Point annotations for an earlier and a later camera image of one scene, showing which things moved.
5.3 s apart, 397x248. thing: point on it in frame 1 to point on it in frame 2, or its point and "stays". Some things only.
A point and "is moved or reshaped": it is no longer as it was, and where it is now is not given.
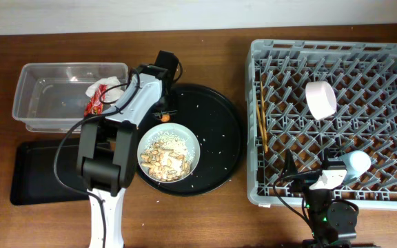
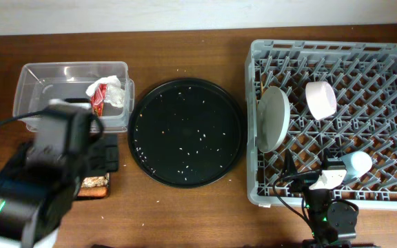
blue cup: (357, 163) stays
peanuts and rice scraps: (167, 157) is moved or reshaped
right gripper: (302, 182) stays
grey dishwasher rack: (376, 90) stays
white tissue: (114, 91) stays
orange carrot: (165, 118) is moved or reshaped
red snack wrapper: (95, 105) stays
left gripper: (172, 109) to (36, 139)
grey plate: (180, 131) to (272, 118)
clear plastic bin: (51, 97) stays
